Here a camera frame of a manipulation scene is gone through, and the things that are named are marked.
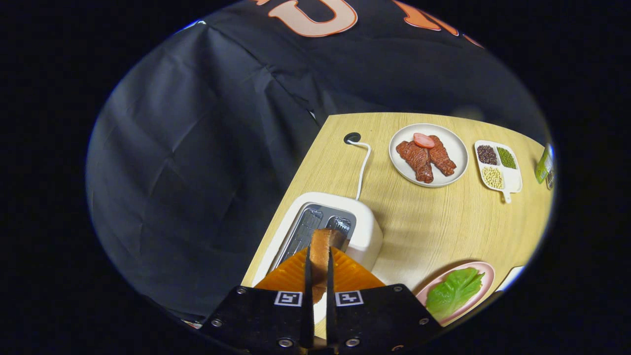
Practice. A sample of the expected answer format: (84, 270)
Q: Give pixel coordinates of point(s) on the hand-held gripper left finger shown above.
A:
(309, 296)

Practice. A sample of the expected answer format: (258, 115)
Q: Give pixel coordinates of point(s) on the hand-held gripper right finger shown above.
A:
(330, 301)

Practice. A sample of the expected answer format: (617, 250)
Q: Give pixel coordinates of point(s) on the toasted bread slice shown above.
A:
(320, 256)

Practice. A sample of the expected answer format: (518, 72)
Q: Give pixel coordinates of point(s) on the green lettuce leaf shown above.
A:
(453, 293)

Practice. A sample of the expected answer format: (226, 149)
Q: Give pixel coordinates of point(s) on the white toaster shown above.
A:
(362, 231)

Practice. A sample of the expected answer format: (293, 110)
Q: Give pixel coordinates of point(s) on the pink plate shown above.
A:
(485, 276)

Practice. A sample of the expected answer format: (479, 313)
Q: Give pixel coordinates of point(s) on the brown meat piece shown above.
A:
(418, 160)
(442, 157)

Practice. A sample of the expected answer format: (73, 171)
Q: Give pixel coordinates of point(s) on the black backdrop cloth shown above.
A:
(197, 172)

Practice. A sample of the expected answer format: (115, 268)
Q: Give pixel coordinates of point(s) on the white square plate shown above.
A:
(510, 278)

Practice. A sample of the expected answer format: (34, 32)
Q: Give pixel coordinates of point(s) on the red sausage slice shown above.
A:
(424, 140)

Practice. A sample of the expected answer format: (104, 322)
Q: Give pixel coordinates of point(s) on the white round plate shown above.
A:
(453, 148)

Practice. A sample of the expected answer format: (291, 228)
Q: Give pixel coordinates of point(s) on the white divided bean dish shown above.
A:
(512, 175)

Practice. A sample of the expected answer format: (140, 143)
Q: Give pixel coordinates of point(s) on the green drink bottle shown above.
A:
(543, 165)

